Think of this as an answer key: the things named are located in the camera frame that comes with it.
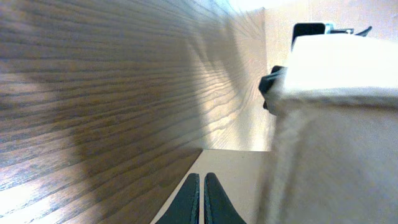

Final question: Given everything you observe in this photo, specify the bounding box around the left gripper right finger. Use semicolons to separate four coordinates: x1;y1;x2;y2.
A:
204;172;246;224

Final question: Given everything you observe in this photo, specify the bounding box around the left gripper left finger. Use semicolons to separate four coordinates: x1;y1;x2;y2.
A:
156;173;200;224

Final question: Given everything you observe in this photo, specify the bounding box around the brown cardboard box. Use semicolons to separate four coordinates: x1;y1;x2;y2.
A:
149;32;398;224

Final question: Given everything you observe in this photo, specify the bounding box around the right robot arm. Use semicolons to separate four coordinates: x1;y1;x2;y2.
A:
259;22;373;111

